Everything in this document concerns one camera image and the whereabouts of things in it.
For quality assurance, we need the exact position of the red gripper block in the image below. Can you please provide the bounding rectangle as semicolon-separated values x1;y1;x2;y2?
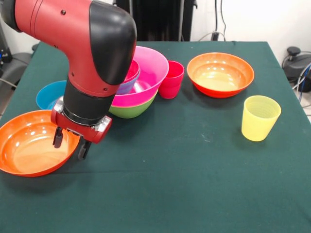
50;96;113;161

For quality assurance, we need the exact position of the orange bowl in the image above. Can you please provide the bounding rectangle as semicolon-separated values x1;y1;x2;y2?
0;109;81;177
187;52;255;99

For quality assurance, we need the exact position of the small cyan bowl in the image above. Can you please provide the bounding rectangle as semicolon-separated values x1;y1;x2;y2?
116;72;140;95

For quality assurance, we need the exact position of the small crimson bowl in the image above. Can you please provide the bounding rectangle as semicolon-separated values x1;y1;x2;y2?
123;60;141;83

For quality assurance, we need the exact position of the large magenta bowl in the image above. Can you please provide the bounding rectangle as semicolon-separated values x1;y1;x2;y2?
110;45;170;107

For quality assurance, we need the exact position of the yellow cup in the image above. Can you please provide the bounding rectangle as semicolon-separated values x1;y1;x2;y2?
241;95;282;142

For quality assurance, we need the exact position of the straight-sided blue bowl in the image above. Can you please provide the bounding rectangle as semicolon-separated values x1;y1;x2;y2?
35;80;68;110

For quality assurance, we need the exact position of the green bowl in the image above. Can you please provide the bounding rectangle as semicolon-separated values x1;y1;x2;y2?
108;92;158;119

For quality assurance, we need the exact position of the black computer box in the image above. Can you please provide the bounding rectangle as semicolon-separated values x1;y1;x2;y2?
0;24;12;66

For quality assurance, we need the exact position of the red cup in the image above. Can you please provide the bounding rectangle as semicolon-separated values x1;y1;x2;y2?
158;60;185;100

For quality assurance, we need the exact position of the dark green table cloth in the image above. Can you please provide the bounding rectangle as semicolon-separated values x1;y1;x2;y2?
0;40;311;233

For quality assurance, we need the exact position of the black pedestal foot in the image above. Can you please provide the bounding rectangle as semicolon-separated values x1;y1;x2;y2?
7;51;34;84
281;46;311;82

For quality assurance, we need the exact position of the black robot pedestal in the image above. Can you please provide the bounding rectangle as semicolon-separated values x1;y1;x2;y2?
113;0;198;42

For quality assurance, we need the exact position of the white cable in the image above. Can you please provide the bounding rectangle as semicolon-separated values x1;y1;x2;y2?
198;0;228;42

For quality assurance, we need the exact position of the tangle of cables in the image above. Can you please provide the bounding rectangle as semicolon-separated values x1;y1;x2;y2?
291;62;311;98

